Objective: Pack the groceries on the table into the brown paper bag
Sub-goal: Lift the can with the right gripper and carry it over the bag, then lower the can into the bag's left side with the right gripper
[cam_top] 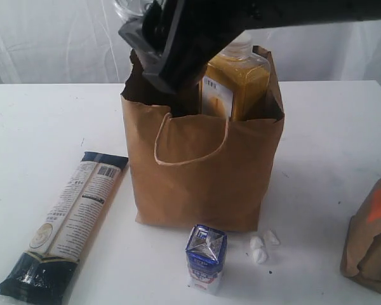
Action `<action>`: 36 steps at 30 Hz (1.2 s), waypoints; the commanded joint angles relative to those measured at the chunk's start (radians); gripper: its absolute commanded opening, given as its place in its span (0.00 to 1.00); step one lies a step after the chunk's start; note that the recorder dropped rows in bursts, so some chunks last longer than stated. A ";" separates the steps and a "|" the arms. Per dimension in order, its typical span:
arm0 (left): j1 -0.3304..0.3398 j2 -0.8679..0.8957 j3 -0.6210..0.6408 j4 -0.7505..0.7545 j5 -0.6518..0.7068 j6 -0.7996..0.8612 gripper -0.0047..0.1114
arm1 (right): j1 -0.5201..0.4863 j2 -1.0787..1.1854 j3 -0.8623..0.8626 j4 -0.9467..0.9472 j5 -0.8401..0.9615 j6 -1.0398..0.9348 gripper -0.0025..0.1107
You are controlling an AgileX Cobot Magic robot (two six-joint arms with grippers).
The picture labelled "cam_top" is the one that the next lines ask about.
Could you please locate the clear can with metal lid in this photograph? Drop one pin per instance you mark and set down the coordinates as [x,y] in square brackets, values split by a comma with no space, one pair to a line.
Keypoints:
[131,9]

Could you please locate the blue white milk carton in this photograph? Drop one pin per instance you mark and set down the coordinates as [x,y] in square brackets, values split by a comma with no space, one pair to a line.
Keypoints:
[205,253]

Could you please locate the white curtain backdrop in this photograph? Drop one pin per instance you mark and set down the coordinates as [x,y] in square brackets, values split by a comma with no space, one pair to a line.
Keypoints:
[77,42]

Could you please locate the brown pouch with orange label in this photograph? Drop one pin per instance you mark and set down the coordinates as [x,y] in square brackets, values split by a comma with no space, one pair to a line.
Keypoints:
[361,257]

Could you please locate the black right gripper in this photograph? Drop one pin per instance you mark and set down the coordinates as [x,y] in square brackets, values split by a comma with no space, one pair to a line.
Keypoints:
[174,41]

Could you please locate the yellow millet plastic bottle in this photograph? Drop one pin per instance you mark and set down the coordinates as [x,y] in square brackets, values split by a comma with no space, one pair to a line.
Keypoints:
[235,83]

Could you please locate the large brown paper bag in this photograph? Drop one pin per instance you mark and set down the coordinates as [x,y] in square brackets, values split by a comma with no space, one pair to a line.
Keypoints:
[195,169]

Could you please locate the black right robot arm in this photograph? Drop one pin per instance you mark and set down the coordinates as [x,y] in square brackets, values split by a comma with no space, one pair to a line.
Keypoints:
[295,13]

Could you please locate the long noodle package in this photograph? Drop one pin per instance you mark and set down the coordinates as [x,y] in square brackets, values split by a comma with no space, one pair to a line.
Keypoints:
[44,271]

